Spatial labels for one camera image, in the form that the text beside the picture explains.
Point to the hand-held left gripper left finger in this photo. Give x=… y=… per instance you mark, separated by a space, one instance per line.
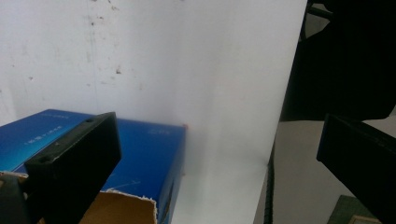
x=74 y=161

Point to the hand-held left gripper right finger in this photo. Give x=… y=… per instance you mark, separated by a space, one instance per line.
x=364 y=165

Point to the blue cardboard box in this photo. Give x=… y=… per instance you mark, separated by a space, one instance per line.
x=149 y=155

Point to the green flat object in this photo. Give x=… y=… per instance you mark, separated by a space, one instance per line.
x=348 y=208

